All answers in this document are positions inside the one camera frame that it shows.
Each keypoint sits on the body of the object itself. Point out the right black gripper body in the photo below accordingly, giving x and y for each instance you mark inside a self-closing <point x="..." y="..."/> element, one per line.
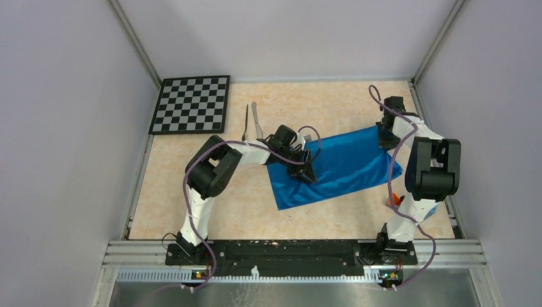
<point x="385" y="139"/>

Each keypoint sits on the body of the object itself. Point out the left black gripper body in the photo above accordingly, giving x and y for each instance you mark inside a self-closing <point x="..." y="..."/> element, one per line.
<point x="296" y="156"/>

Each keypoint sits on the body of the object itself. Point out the blue cloth napkin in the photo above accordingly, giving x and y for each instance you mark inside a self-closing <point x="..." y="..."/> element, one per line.
<point x="347" y="163"/>

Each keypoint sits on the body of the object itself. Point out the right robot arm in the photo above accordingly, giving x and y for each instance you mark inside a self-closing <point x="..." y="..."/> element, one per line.
<point x="432" y="174"/>

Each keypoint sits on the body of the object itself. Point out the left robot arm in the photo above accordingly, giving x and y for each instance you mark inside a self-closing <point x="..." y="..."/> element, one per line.
<point x="209" y="172"/>

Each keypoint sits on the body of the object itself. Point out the silver table knife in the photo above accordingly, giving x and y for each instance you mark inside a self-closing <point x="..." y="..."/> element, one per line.
<point x="258" y="129"/>

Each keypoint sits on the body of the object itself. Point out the dark metal fork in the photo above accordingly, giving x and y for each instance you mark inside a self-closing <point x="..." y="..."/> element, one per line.
<point x="245" y="132"/>

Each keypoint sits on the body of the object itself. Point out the orange toy piece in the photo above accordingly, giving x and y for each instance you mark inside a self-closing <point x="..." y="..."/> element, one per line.
<point x="394" y="201"/>

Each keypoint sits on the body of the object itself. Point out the black white checkerboard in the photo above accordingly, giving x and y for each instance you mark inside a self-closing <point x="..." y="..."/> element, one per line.
<point x="191" y="105"/>

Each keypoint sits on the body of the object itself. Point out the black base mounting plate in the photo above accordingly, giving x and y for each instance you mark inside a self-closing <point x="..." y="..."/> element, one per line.
<point x="290" y="258"/>

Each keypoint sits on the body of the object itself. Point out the white toothed cable rail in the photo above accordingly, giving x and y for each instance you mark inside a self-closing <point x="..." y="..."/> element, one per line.
<point x="189" y="276"/>

